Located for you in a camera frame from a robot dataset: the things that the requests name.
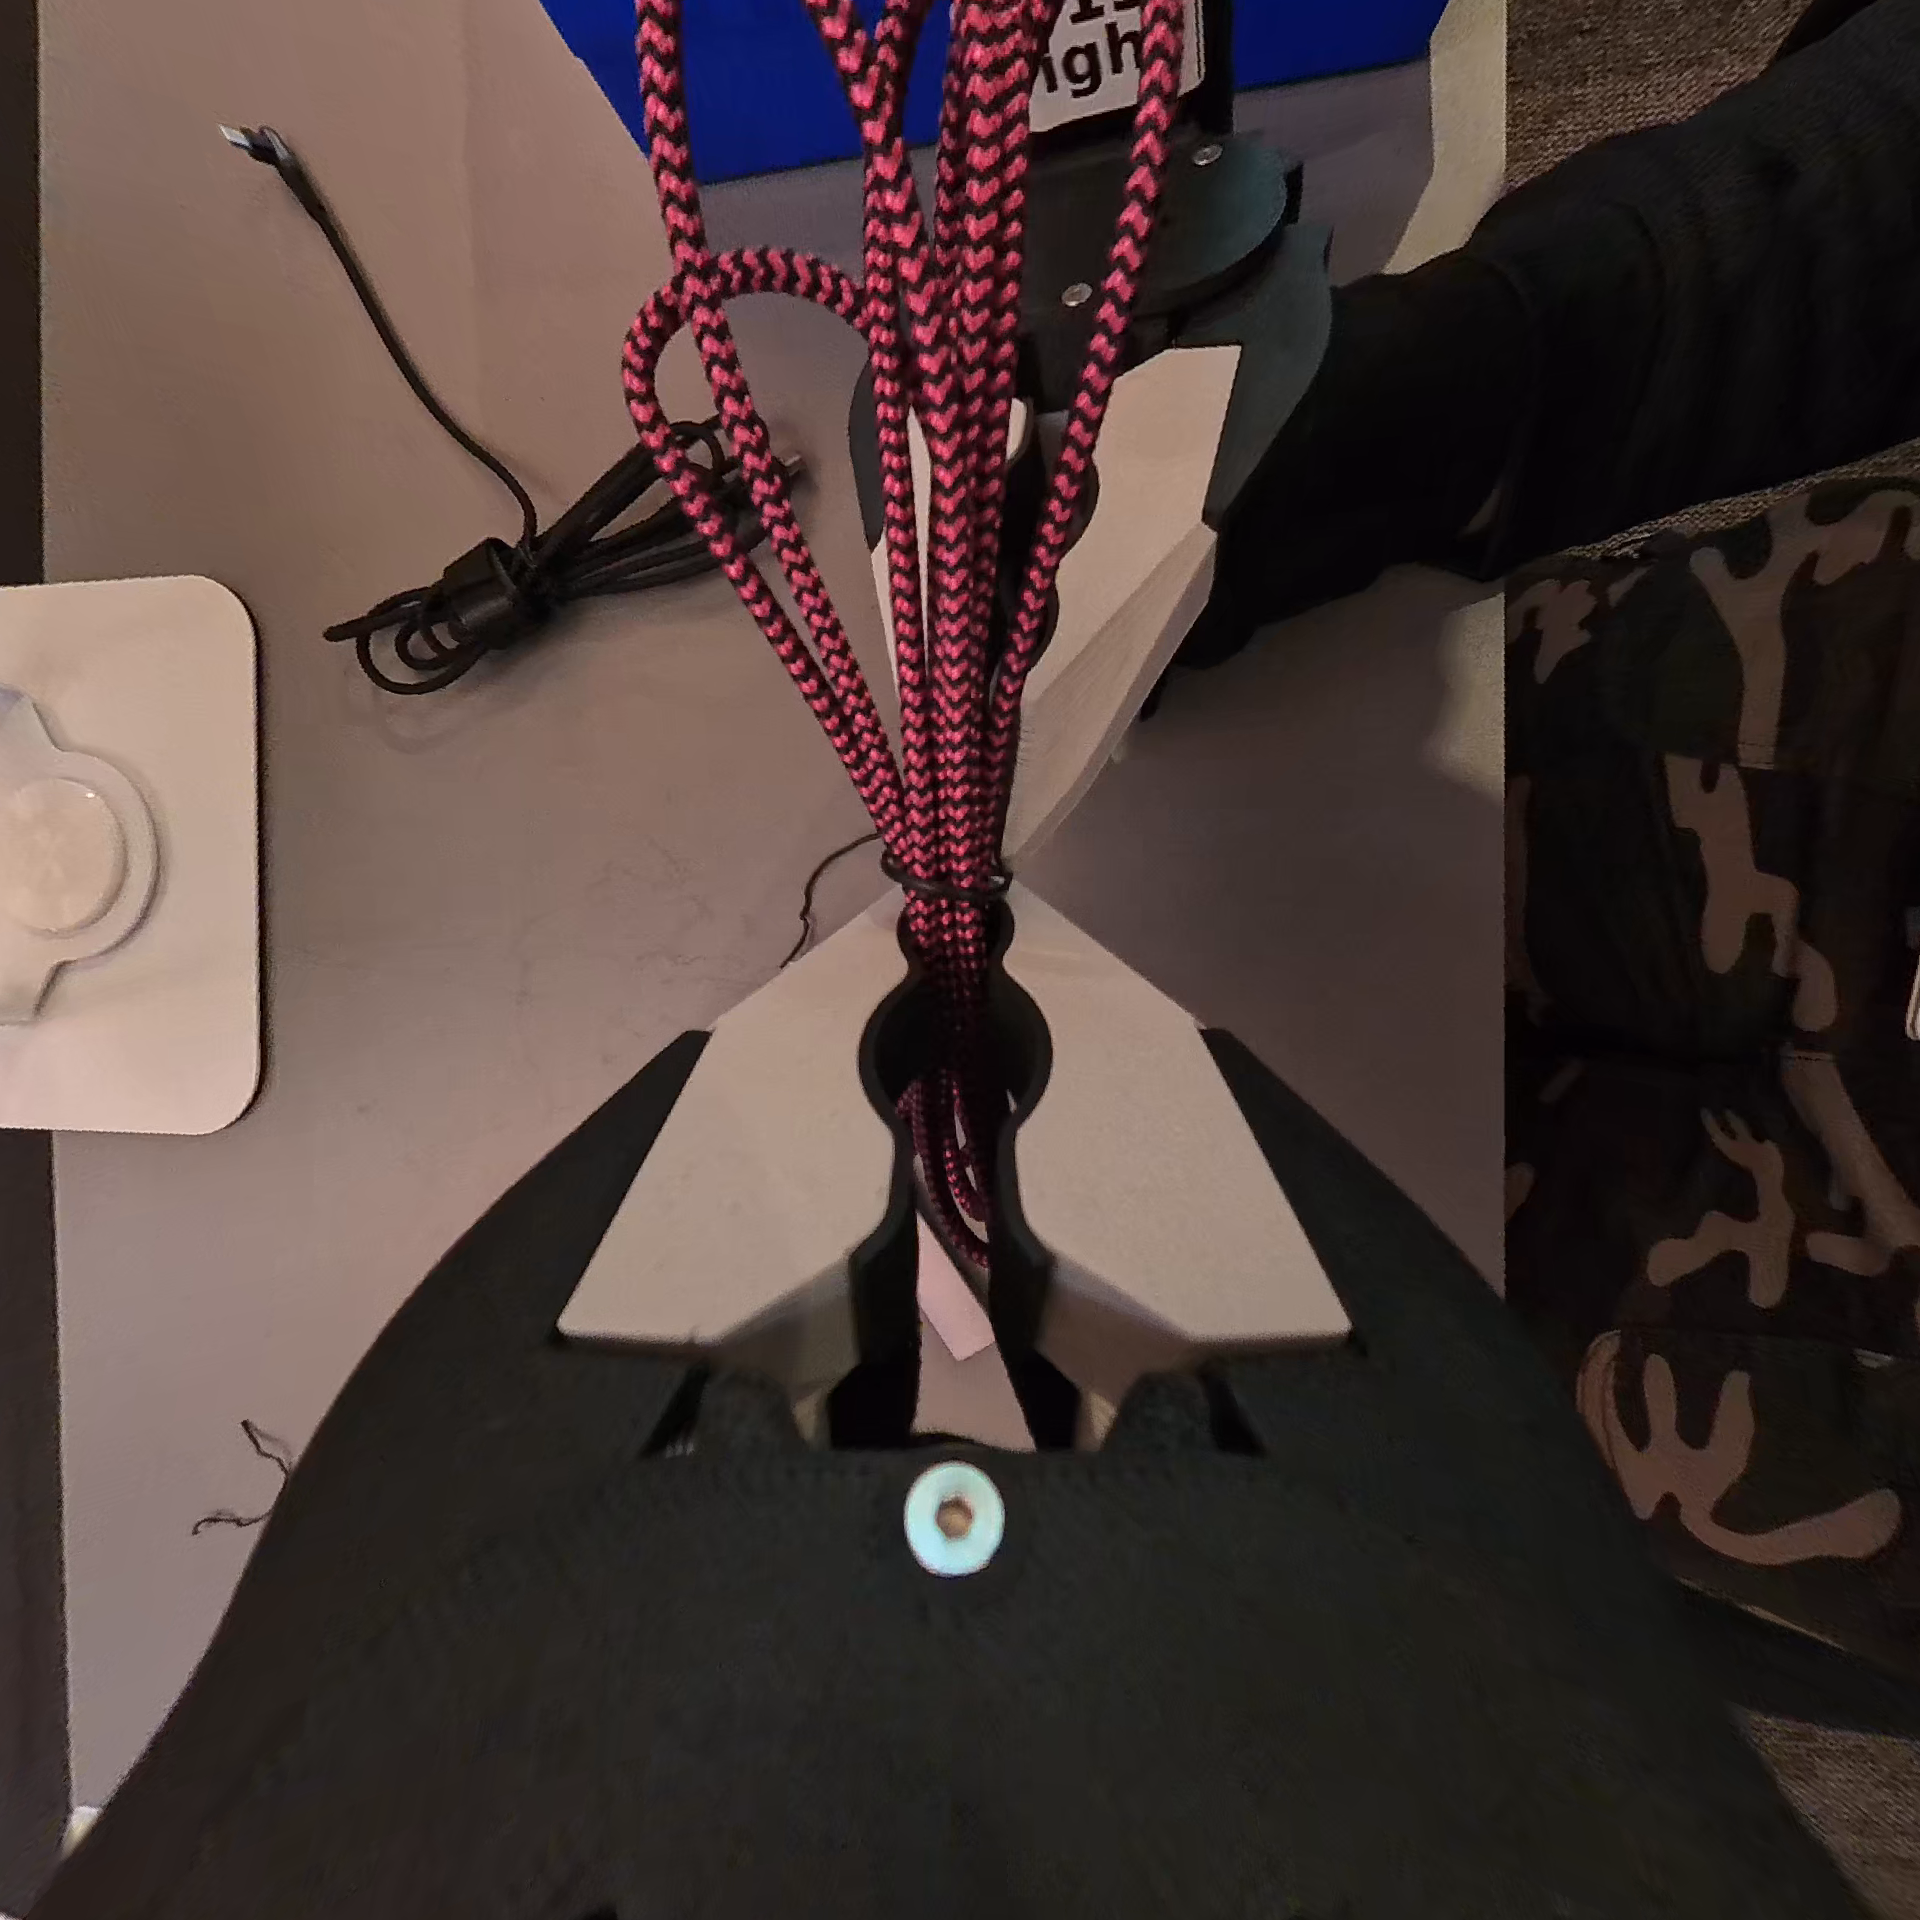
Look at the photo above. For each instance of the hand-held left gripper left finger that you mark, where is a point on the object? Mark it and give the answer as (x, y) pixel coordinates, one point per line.
(733, 1185)

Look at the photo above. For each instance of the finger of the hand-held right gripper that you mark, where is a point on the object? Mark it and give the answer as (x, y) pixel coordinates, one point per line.
(1155, 599)
(921, 511)

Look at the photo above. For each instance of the black thread scrap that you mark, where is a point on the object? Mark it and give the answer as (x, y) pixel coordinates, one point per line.
(809, 888)
(281, 1463)

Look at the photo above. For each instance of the camouflage trousers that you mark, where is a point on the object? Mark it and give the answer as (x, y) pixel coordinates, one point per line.
(1651, 901)

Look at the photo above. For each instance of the blue plastic bin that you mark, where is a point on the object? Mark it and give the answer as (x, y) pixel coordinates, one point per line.
(749, 77)

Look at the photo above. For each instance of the person's right forearm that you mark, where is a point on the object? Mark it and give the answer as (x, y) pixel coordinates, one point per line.
(1693, 299)

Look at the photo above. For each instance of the person's right hand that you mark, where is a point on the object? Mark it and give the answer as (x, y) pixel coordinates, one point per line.
(1381, 451)

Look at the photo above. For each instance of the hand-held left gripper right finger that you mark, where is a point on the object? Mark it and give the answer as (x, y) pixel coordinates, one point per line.
(1171, 1185)

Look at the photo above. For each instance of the white adjustable stand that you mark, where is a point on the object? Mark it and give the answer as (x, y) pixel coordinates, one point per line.
(195, 901)

